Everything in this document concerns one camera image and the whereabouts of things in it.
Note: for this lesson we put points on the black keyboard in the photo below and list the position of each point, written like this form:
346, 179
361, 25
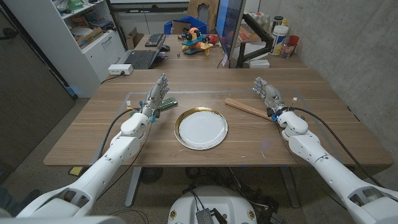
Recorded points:
154, 40

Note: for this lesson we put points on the red bowl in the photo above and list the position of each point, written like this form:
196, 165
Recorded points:
213, 39

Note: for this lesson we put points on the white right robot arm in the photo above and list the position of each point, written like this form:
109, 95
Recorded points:
329, 165

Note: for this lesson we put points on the small white box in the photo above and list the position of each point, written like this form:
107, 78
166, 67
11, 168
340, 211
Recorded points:
259, 63

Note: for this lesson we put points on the large computer monitor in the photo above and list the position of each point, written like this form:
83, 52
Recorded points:
228, 28

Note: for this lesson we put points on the black laptop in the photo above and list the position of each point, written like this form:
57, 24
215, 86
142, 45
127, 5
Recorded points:
145, 56

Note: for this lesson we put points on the white storage cabinet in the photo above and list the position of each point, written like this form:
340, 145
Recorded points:
77, 40

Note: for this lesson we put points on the white power strip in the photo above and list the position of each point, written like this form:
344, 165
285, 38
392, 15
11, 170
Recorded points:
120, 69

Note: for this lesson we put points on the black computer mouse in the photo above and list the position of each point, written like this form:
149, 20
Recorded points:
164, 48

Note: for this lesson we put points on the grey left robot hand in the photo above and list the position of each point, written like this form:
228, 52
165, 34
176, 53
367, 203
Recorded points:
154, 96

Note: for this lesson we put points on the white robot torso base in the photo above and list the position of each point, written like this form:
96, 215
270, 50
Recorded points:
212, 207

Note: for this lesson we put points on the dark-lidded bottle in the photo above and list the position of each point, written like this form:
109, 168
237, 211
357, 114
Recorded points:
276, 21

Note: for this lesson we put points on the clear glass jar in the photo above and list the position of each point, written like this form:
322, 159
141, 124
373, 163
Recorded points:
286, 50

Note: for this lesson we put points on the white cylindrical wipes canister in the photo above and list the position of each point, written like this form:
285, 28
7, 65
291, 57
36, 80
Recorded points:
278, 40

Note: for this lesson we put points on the red plastic cup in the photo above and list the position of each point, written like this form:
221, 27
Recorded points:
293, 41

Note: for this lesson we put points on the gold-rimmed white paper plate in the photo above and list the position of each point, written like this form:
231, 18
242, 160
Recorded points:
201, 128

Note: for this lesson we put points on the wooden desk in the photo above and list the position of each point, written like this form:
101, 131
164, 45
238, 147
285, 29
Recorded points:
199, 57

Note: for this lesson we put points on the cardboard box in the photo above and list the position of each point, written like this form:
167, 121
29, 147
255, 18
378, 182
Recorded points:
133, 38

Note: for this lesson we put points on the colourful toy airplane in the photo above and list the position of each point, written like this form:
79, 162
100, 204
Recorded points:
196, 42

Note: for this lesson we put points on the blue plastic bin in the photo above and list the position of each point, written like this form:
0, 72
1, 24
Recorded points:
189, 23

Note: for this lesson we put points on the wooden sticks bundle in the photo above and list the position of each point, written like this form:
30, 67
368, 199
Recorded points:
245, 108

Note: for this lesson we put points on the green circuit board module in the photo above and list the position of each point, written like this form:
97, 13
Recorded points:
168, 103

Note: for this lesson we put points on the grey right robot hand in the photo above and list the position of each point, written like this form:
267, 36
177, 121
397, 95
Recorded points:
270, 95

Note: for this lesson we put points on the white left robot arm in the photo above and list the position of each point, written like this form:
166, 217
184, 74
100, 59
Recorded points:
102, 161

